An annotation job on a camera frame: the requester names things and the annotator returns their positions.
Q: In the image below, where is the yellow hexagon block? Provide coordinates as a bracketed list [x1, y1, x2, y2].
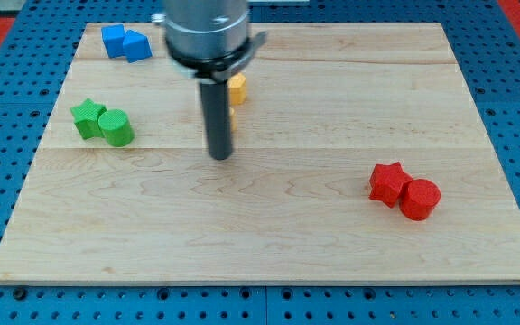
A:
[227, 73, 247, 106]

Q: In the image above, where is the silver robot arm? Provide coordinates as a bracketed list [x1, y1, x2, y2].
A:
[152, 0, 267, 84]

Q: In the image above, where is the yellow heart block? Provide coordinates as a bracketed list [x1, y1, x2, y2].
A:
[228, 107, 237, 133]

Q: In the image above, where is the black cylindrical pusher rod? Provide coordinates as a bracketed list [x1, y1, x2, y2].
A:
[199, 81, 233, 161]

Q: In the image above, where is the wooden board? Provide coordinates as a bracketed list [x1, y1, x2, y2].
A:
[0, 23, 520, 286]

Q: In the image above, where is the red star block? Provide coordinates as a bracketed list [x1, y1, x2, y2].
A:
[368, 162, 413, 208]

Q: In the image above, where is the green cylinder block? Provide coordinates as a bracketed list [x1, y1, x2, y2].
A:
[98, 109, 135, 147]

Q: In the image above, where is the red cylinder block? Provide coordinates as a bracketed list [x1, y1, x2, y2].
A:
[399, 179, 441, 221]

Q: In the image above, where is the blue pentagon block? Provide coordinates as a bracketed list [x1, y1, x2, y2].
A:
[123, 30, 152, 63]

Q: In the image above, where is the green star block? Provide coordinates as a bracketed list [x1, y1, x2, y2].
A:
[70, 98, 107, 140]

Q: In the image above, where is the blue cube block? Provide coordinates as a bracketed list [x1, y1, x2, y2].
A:
[101, 24, 125, 59]

